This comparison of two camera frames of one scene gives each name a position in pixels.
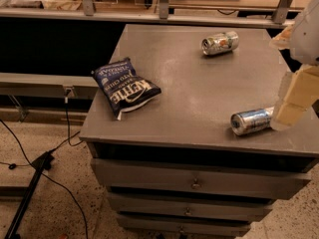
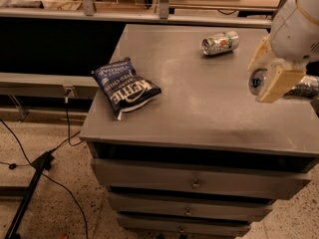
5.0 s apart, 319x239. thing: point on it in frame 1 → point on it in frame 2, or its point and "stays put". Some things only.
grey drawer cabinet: x=175 y=167 stays put
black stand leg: x=39 y=165 stays put
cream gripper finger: x=299 y=90 → x=277 y=83
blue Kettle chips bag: x=123 y=90 stays put
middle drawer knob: x=187 y=213 stays put
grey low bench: x=48 y=85 stays put
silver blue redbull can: x=245 y=122 → x=305 y=87
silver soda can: x=220 y=43 stays put
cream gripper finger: x=283 y=40 → x=262 y=51
